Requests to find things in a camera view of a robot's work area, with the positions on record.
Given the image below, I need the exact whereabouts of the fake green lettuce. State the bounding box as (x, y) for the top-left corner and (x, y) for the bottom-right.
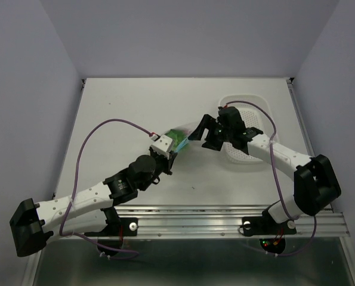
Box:
(165, 129), (188, 150)

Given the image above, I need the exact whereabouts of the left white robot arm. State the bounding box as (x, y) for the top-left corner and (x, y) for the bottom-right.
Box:
(10, 149), (177, 257)

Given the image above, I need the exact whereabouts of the white perforated basket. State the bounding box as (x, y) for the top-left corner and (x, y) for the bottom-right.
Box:
(218, 94), (274, 164)

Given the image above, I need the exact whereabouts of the aluminium mounting rail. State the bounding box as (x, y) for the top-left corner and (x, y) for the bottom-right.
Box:
(33, 204), (351, 241)

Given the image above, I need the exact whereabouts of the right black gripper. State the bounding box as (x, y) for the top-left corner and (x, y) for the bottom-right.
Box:
(187, 114), (233, 151)

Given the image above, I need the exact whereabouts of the clear zip top bag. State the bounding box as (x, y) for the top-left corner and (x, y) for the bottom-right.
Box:
(164, 121), (199, 153)

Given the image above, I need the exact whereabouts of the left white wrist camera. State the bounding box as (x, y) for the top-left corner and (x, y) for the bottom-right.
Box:
(150, 135), (174, 154)

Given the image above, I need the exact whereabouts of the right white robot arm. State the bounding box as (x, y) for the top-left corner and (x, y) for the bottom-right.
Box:
(189, 106), (341, 237)

